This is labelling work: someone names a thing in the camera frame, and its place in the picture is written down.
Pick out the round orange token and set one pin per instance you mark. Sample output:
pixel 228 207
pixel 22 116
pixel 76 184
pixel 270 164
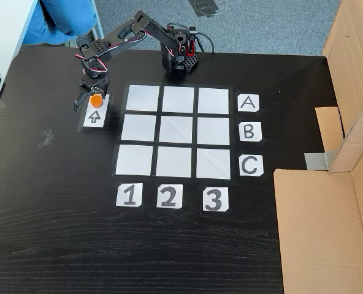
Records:
pixel 96 101

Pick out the white taped grid sheet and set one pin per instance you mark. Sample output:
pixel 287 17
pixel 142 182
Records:
pixel 175 130

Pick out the white arrow paper sheet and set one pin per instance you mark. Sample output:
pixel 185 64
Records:
pixel 94 118

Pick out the white metal leg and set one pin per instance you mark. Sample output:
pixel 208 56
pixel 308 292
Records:
pixel 98 27

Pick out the clear tape scraps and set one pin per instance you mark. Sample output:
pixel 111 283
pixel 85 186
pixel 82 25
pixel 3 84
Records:
pixel 46 138

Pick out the person in blue trousers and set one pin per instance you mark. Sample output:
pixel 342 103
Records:
pixel 52 21

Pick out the small tape piece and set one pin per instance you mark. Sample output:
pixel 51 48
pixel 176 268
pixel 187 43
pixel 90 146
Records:
pixel 2 106

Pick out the red black table clamp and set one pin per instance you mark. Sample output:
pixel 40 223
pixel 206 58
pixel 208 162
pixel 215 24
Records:
pixel 192 43

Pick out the white desk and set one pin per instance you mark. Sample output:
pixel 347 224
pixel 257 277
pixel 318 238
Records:
pixel 6 30

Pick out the paper sheet number 1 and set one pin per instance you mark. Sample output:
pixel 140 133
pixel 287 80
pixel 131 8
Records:
pixel 129 195

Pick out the paper sheet number 2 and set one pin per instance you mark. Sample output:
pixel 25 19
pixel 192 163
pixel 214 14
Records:
pixel 169 196

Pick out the paper sheet letter A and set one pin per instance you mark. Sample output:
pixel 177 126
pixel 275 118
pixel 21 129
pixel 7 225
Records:
pixel 248 103

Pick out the paper sheet letter B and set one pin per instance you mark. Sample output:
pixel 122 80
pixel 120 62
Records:
pixel 249 131

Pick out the paper sheet number 3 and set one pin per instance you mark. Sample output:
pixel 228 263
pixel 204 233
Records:
pixel 216 199

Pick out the paper sheet letter C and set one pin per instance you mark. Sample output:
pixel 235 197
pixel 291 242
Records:
pixel 250 166

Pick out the brown cardboard screen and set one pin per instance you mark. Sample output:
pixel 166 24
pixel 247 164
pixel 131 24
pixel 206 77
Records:
pixel 319 229

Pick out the grey duct tape strip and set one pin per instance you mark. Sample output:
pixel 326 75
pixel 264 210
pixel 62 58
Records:
pixel 316 160

